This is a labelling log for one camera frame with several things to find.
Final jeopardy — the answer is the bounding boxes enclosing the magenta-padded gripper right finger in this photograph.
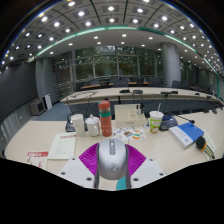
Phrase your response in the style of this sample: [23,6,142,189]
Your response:
[124,143,168,190]

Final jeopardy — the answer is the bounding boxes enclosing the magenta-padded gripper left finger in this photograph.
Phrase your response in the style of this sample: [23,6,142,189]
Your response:
[57,142,101,190]

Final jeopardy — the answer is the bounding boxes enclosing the silver grey computer mouse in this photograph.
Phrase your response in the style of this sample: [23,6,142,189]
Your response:
[97,138,129,181]

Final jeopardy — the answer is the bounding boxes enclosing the colourful sticker sheet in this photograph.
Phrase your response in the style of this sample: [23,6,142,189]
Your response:
[112,126,148,142]

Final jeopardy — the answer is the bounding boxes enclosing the pale green paper document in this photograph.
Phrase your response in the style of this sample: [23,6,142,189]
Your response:
[47,132,78,161]

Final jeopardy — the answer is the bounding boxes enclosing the white lidded mug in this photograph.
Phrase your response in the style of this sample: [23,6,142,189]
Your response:
[85,114,101,138]

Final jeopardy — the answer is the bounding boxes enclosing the white paper cup stack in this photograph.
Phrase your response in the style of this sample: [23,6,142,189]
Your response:
[70,113,86,138]

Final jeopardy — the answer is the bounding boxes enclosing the green and white paper cup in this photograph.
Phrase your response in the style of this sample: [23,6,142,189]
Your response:
[148,110,165,134]

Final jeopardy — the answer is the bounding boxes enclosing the red thermos bottle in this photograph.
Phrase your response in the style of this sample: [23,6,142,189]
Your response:
[97,99,113,138]

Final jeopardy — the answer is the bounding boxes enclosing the white cardboard box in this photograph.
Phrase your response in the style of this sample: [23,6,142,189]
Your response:
[114,103,148,129]

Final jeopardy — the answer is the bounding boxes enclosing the red and white calendar sheet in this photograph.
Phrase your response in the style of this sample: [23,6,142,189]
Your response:
[26,150,50,170]

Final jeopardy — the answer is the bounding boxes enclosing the blue and white book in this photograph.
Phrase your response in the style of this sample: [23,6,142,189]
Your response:
[168,121,205,149]

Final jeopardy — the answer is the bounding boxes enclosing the long curved conference desk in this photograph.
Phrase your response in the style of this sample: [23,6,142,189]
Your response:
[59,87,224,112]

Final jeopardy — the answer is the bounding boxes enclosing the white standing panel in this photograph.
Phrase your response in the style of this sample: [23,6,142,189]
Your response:
[44,93,54,111]

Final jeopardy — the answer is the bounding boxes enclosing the grey box appliance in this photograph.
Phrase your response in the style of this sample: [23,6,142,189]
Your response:
[29,99,47,117]

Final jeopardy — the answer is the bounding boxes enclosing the pale green notebook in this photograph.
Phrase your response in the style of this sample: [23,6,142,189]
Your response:
[202,131,218,158]

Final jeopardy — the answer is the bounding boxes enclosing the dark office chairs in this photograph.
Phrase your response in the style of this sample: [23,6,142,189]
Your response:
[89,77,184,90]

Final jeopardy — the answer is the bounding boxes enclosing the ceiling lights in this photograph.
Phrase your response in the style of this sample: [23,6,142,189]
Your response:
[0,0,224,68]

